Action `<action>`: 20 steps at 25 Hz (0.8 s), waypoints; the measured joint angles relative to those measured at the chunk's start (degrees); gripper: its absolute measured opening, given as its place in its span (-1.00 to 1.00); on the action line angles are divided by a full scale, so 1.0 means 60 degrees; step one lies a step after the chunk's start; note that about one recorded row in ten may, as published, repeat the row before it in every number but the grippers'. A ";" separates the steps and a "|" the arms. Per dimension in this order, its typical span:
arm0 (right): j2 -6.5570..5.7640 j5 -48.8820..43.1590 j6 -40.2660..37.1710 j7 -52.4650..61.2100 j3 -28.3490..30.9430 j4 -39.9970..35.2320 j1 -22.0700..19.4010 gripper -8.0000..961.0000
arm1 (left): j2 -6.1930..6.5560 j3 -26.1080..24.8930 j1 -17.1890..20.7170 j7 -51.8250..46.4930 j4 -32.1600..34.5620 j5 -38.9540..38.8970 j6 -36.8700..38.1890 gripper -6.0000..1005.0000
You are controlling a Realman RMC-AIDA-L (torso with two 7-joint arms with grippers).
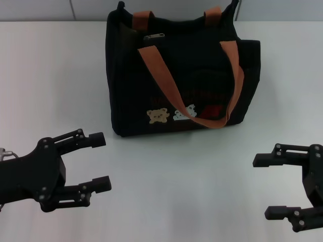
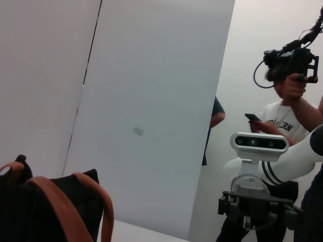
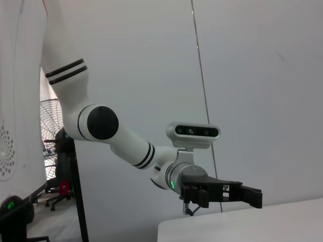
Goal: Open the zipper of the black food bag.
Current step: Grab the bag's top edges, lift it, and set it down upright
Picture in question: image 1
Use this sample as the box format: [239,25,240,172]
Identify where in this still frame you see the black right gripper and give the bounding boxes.
[253,143,323,233]

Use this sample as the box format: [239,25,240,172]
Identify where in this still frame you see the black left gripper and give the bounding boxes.
[0,129,112,212]

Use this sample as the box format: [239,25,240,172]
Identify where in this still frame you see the black food bag orange straps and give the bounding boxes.
[105,0,261,138]

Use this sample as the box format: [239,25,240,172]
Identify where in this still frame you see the silver zipper pull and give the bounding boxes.
[143,32,166,41]

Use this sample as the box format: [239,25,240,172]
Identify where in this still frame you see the left gripper cable connector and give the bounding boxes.
[0,148,20,162]

